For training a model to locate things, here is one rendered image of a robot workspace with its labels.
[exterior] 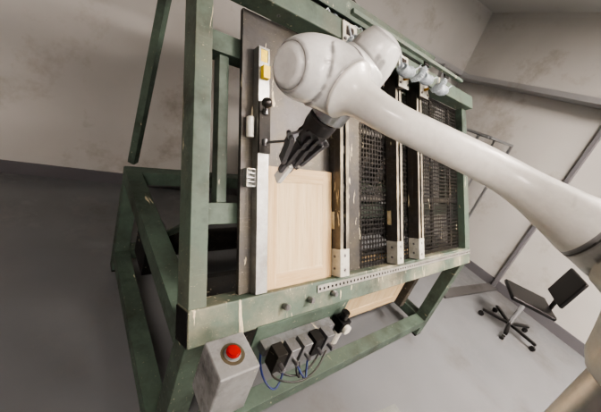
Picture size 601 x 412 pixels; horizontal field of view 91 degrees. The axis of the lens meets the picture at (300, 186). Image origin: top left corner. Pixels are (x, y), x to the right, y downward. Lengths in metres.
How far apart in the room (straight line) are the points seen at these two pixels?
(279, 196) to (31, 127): 2.79
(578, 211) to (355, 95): 0.37
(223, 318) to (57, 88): 2.79
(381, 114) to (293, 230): 0.87
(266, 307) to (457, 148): 0.91
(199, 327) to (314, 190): 0.70
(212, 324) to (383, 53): 0.93
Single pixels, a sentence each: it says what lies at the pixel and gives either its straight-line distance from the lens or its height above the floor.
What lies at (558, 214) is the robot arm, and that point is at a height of 1.61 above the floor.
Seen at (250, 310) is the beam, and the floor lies 0.86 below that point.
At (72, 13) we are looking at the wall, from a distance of 3.37.
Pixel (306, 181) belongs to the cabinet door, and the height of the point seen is 1.26.
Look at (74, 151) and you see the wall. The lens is 3.63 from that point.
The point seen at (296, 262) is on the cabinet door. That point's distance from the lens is 1.29.
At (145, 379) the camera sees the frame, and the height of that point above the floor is 0.18.
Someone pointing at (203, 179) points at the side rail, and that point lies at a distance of 1.02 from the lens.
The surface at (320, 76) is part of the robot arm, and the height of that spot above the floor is 1.68.
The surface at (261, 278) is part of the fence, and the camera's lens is 1.17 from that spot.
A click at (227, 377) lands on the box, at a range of 0.91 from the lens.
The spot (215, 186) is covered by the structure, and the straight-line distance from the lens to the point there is 1.15.
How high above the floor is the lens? 1.67
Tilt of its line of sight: 20 degrees down
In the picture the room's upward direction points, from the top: 20 degrees clockwise
